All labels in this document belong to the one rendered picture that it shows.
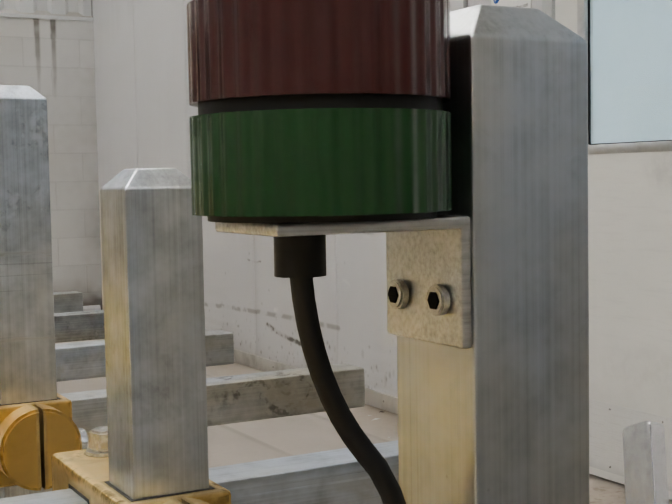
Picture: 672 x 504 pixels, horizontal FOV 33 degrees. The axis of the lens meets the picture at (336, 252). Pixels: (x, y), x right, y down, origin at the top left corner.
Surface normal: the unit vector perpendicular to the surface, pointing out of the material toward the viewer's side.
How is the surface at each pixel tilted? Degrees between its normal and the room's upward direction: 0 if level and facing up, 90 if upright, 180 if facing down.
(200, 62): 90
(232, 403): 90
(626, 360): 90
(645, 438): 76
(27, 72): 90
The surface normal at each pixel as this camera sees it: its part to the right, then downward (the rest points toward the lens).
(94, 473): -0.02, -1.00
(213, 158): -0.75, 0.06
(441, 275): -0.87, 0.04
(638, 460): -0.90, -0.21
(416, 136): 0.65, 0.04
